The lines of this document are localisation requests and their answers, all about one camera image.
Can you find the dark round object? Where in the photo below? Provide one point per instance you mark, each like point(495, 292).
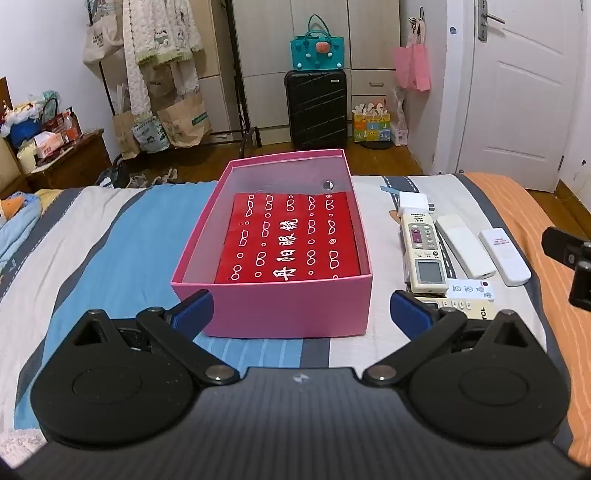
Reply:
point(113, 177)

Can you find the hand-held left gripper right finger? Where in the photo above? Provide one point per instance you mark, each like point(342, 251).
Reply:
point(408, 314)

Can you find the black suitcase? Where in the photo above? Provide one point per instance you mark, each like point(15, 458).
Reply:
point(316, 108)

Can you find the blue bag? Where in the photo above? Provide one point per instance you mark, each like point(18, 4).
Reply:
point(23, 131)

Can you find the beige canvas tote bag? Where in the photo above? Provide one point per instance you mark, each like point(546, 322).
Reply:
point(104, 41)

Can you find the teal felt handbag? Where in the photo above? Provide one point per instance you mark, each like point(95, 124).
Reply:
point(318, 53)

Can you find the red printed pouch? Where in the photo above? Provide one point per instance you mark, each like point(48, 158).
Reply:
point(286, 230)

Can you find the white door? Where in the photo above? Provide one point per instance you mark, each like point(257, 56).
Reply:
point(517, 115)

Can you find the white plastic bag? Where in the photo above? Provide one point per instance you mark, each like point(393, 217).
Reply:
point(399, 134)

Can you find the pink cardboard box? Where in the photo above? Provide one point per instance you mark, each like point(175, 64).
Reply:
point(286, 309)

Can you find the white wardrobe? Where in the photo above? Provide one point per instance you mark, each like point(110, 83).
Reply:
point(268, 37)

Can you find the large brown paper bag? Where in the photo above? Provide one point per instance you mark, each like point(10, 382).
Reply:
point(184, 120)

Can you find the white hanging charm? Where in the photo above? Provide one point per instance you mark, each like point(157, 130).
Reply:
point(418, 27)

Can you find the light blue quilt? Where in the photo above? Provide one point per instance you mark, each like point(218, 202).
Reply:
point(18, 230)

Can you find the cream knit cardigan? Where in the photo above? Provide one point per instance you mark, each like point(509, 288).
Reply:
point(152, 27)

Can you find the colourful gift bag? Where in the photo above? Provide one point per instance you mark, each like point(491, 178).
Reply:
point(371, 129)

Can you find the beige remote with white buttons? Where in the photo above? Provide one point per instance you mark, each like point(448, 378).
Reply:
point(475, 310)

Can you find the pink hanging bag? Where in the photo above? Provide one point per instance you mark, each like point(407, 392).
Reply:
point(413, 67)

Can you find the striped bed cover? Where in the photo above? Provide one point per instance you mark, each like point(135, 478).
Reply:
point(115, 240)

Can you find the tissue box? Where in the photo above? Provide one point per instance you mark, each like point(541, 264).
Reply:
point(48, 144)

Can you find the white remote with red print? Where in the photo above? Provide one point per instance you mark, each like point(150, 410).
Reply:
point(508, 263)

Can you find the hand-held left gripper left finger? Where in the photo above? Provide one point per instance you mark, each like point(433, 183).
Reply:
point(194, 310)

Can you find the white printed shopping bag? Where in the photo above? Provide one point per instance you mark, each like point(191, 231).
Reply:
point(150, 136)

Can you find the white charger with prongs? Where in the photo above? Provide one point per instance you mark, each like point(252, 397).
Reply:
point(412, 203)

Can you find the plain white remote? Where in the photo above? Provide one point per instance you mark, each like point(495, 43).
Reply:
point(464, 247)

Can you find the beige remote with display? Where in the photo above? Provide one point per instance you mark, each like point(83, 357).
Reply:
point(422, 240)

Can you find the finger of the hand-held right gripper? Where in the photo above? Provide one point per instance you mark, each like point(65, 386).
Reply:
point(561, 247)

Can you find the black coat rack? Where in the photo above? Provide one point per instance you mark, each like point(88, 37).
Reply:
point(240, 92)

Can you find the small white remote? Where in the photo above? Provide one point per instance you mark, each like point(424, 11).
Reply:
point(466, 290)

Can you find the wooden nightstand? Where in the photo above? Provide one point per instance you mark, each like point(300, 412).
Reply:
point(78, 161)

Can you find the small brown paper bag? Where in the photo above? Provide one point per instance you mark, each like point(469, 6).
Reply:
point(124, 134)

